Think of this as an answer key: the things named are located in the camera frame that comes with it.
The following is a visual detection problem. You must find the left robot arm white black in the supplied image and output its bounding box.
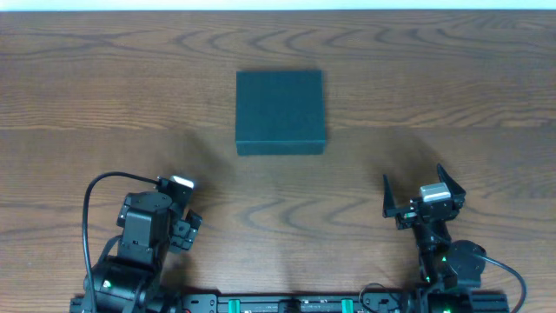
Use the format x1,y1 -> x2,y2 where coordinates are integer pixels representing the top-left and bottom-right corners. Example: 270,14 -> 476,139
69,171 -> 202,312

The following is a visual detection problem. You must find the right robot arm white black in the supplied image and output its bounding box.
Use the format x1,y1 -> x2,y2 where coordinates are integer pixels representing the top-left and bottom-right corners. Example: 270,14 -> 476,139
382,164 -> 486,312

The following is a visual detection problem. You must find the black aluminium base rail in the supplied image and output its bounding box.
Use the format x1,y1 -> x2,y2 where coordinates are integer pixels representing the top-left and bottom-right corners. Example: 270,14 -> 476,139
96,290 -> 509,313

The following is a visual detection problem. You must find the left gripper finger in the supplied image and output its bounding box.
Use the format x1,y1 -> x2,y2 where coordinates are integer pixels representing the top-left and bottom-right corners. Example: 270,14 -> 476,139
169,220 -> 191,253
185,210 -> 202,243

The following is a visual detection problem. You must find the black gift box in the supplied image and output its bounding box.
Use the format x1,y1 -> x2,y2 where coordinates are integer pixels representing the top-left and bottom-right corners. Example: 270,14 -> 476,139
235,70 -> 327,156

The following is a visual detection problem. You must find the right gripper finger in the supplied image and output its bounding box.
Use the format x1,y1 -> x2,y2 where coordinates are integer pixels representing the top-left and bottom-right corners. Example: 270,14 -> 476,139
437,163 -> 466,198
383,175 -> 396,211

